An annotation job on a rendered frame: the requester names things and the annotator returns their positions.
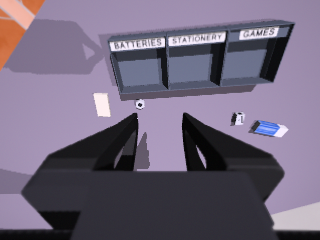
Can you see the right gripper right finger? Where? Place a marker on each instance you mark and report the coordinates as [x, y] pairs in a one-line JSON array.
[[223, 152]]

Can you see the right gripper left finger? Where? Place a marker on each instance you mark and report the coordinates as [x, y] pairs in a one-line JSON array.
[[99, 151]]

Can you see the white eraser with blue sleeve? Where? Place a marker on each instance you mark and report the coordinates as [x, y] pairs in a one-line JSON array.
[[269, 128]]

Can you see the dark grey three-compartment bin rack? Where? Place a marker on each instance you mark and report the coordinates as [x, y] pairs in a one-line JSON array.
[[254, 60]]

